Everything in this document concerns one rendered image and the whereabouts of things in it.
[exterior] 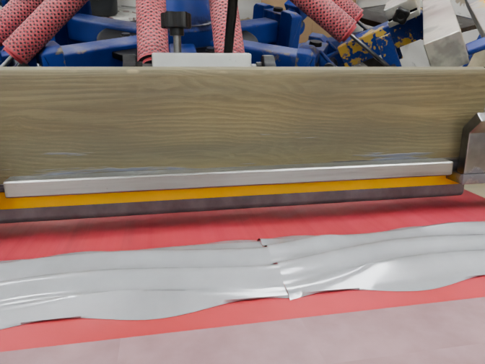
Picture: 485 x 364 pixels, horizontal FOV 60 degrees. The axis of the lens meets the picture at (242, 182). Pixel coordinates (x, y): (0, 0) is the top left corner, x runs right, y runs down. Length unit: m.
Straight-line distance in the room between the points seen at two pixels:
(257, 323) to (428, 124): 0.20
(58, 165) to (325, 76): 0.18
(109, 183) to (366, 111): 0.18
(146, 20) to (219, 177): 0.49
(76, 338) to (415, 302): 0.15
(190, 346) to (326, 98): 0.19
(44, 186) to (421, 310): 0.21
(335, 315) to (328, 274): 0.03
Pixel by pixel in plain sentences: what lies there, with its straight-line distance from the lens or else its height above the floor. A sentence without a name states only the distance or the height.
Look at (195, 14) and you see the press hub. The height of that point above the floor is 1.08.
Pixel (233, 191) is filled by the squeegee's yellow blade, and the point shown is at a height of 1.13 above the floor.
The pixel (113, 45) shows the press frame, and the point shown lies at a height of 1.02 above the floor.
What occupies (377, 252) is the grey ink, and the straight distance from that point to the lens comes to 0.25.
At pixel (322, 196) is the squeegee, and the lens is 0.32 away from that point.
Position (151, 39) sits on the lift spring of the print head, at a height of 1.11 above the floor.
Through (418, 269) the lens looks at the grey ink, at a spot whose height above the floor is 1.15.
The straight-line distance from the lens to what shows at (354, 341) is 0.18.
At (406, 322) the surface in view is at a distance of 0.20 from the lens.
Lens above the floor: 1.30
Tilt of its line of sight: 34 degrees down
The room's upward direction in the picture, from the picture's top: 4 degrees clockwise
